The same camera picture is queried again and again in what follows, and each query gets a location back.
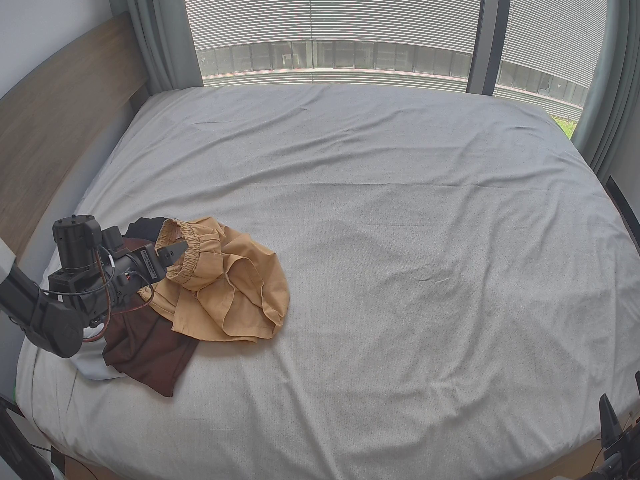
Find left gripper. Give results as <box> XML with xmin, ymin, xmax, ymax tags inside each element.
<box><xmin>125</xmin><ymin>240</ymin><xmax>189</xmax><ymax>284</ymax></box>

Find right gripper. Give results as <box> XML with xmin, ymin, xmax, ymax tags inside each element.
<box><xmin>599</xmin><ymin>370</ymin><xmax>640</xmax><ymax>480</ymax></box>

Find tan shorts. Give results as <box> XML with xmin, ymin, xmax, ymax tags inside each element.
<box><xmin>137</xmin><ymin>217</ymin><xmax>291</xmax><ymax>344</ymax></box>

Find bed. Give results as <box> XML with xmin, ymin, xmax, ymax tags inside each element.
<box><xmin>0</xmin><ymin>10</ymin><xmax>636</xmax><ymax>480</ymax></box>

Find black garment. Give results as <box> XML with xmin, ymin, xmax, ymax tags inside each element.
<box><xmin>123</xmin><ymin>216</ymin><xmax>170</xmax><ymax>241</ymax></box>

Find brown shorts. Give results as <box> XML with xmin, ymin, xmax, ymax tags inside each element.
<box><xmin>102</xmin><ymin>237</ymin><xmax>199</xmax><ymax>398</ymax></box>

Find grey-green curtain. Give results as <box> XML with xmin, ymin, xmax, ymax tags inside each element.
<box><xmin>106</xmin><ymin>0</ymin><xmax>203</xmax><ymax>91</ymax></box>
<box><xmin>570</xmin><ymin>0</ymin><xmax>640</xmax><ymax>184</ymax></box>

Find window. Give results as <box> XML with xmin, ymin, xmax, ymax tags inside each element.
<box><xmin>180</xmin><ymin>0</ymin><xmax>610</xmax><ymax>136</ymax></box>

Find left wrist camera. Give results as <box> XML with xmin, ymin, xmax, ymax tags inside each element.
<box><xmin>101</xmin><ymin>225</ymin><xmax>124</xmax><ymax>256</ymax></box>

